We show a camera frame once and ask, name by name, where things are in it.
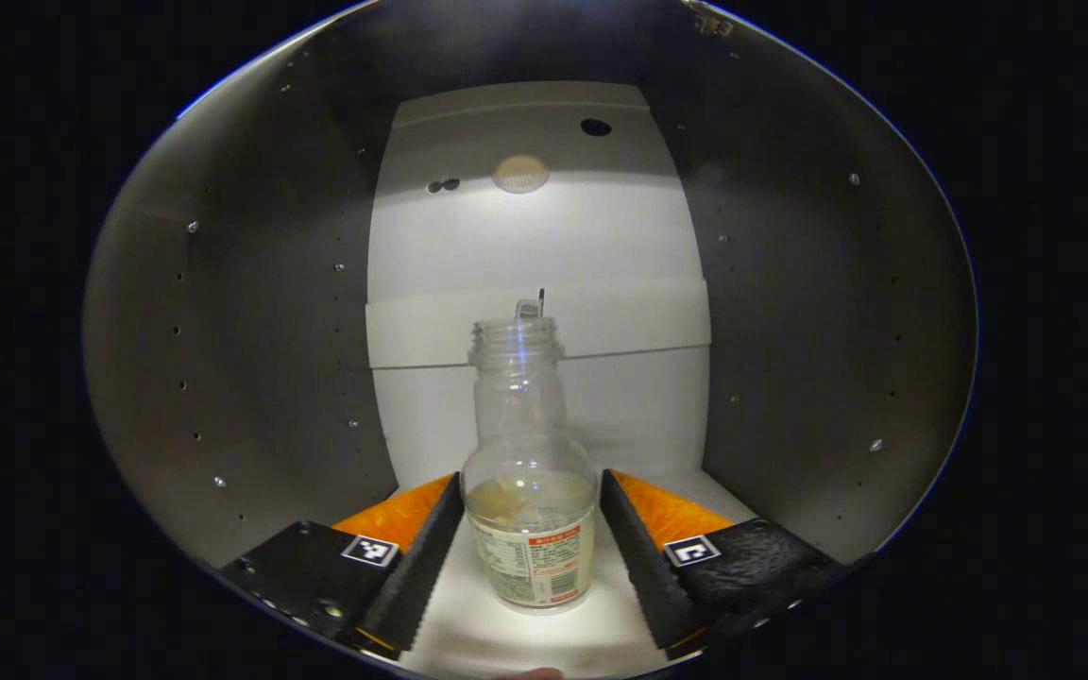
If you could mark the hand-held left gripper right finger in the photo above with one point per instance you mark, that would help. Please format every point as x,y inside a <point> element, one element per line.
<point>643,576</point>

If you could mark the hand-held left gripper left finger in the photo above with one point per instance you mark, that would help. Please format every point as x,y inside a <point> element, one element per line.
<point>421,576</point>

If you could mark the clear plastic bottle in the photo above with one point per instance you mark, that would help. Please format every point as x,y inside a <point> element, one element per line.
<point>530,557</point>

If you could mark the dark grey cabinet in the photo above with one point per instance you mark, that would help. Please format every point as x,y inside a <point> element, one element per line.
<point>223,331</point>

